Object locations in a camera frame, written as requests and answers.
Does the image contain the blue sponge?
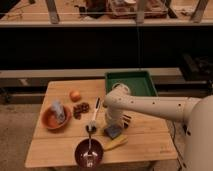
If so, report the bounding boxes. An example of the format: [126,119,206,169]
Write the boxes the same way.
[104,125,122,139]

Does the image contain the dark striped bar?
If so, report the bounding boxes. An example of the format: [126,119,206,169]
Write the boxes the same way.
[122,115,131,129]

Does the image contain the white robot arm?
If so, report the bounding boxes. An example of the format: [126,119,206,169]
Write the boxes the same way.
[104,84,213,171]

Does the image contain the bunch of dark grapes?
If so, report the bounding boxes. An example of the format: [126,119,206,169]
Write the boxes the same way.
[73,102,90,119]

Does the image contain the green plastic tray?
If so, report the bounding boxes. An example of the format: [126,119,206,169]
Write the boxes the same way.
[105,71,157,96]

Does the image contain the dark maroon bowl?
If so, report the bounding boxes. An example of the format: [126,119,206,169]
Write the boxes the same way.
[75,139,104,169]

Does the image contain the orange fruit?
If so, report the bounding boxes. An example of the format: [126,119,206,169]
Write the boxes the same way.
[69,90,81,102]

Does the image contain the crumpled blue-grey cloth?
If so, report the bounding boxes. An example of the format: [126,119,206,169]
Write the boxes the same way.
[51,101,65,124]

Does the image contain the orange clay bowl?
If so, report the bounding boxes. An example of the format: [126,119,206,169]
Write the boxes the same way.
[41,106,72,130]

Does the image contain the cluttered tray on shelf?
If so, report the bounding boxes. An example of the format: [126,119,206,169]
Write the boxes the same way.
[107,0,168,18]

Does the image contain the white handled dish brush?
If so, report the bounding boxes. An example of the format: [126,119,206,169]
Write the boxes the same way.
[86,98,100,133]

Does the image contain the black cables on floor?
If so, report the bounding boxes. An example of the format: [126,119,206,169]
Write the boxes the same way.
[169,121,188,171]

